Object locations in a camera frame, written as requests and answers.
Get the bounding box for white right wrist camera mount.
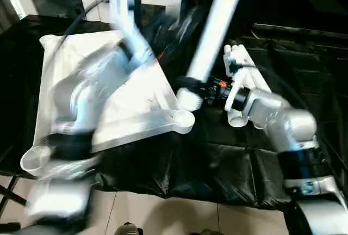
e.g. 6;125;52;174
223;45;256;86

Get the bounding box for black plastic mat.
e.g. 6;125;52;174
0;15;348;211

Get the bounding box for dark metal rail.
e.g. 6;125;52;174
253;23;348;42

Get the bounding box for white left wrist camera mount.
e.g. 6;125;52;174
109;0;136;29

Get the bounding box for white plastic table leg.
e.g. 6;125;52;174
177;0;250;112
247;66;271;93
227;91;248;129

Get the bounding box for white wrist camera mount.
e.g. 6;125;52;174
223;45;256;86
109;0;136;29

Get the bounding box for white plastic table top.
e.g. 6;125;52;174
21;31;195;177

